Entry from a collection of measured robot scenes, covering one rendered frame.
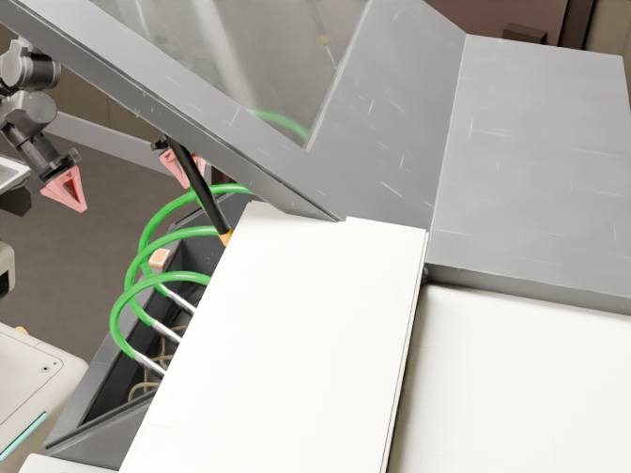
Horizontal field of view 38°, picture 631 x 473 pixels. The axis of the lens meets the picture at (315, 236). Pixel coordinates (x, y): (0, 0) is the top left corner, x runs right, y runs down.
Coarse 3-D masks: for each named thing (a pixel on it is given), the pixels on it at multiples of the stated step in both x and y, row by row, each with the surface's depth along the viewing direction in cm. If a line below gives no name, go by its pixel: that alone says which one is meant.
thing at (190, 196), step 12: (192, 192) 147; (216, 192) 146; (252, 192) 145; (168, 204) 150; (180, 204) 149; (156, 216) 152; (144, 240) 155; (144, 264) 158; (156, 288) 161; (180, 300) 161; (192, 312) 162
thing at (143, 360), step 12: (156, 276) 138; (168, 276) 137; (180, 276) 136; (192, 276) 136; (204, 276) 136; (132, 288) 140; (144, 288) 139; (120, 300) 142; (120, 312) 144; (120, 336) 147; (120, 348) 148; (132, 348) 148; (144, 360) 148; (156, 372) 149
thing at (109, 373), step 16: (176, 240) 204; (176, 256) 203; (160, 272) 194; (176, 288) 207; (128, 304) 186; (144, 304) 186; (160, 304) 197; (128, 320) 182; (160, 320) 199; (112, 336) 178; (128, 336) 179; (144, 336) 189; (112, 352) 175; (144, 352) 191; (96, 368) 171; (112, 368) 172; (128, 368) 182; (80, 384) 167; (96, 384) 168; (112, 384) 174; (128, 384) 184; (80, 400) 164; (96, 400) 166; (112, 400) 176; (64, 416) 161; (80, 416) 161; (96, 416) 168; (64, 432) 158
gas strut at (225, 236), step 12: (180, 156) 113; (192, 168) 114; (192, 180) 115; (204, 180) 116; (204, 192) 116; (204, 204) 117; (216, 204) 118; (216, 216) 118; (216, 228) 119; (228, 228) 120; (228, 240) 120
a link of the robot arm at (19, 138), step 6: (6, 126) 159; (12, 126) 159; (6, 132) 160; (12, 132) 159; (18, 132) 159; (6, 138) 161; (12, 138) 160; (18, 138) 160; (24, 138) 160; (30, 138) 161; (12, 144) 160; (18, 144) 160
